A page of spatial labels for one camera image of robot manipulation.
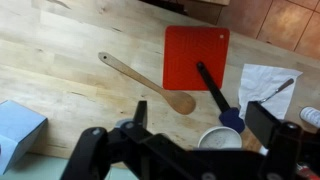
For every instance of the white paper napkin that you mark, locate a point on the white paper napkin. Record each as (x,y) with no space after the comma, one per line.
(260,86)

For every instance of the black and blue spatula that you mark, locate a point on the black and blue spatula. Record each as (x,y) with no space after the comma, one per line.
(216,93)

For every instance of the white ceramic bowl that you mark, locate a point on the white ceramic bowl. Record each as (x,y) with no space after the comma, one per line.
(220,138)

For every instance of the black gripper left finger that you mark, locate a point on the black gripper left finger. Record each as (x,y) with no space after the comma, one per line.
(93,153)

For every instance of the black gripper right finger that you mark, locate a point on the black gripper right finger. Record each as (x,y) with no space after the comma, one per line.
(286,146)

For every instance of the red silicone mat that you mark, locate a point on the red silicone mat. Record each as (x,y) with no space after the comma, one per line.
(186,56)

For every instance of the blue tissue box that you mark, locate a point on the blue tissue box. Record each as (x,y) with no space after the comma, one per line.
(16,130)

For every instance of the metal spoon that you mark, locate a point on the metal spoon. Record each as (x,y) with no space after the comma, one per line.
(283,87)

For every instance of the red lid spice jar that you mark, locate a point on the red lid spice jar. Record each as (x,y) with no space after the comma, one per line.
(302,170)

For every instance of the wooden spoon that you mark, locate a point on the wooden spoon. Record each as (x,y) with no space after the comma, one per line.
(146,81)

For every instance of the white salt shaker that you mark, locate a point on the white salt shaker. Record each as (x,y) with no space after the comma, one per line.
(311,116)

